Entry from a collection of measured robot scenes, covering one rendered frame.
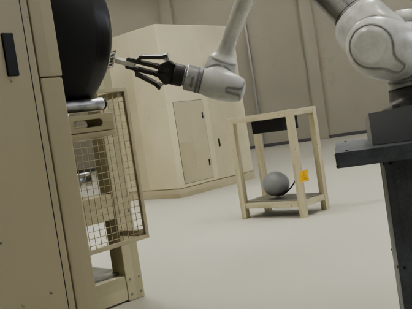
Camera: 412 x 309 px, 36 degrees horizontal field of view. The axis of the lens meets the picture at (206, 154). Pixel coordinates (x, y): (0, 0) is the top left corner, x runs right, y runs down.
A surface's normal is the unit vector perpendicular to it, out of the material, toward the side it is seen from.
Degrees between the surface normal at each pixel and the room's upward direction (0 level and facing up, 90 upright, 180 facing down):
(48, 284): 90
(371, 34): 96
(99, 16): 89
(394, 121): 90
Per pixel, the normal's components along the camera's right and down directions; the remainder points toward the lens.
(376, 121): -0.21, 0.07
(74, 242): 0.72, -0.07
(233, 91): 0.15, 0.32
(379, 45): -0.51, 0.15
